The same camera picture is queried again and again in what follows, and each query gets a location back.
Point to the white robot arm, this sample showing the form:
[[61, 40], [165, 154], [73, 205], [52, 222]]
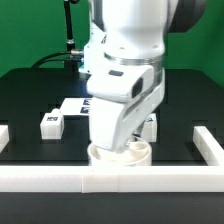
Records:
[[124, 61]]

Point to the white round stool seat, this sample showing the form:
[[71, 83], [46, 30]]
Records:
[[136, 152]]

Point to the white U-shaped fence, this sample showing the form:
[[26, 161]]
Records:
[[88, 179]]

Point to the white marker base plate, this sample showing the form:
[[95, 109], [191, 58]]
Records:
[[75, 106]]

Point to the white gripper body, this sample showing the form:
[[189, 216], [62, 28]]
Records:
[[122, 98]]

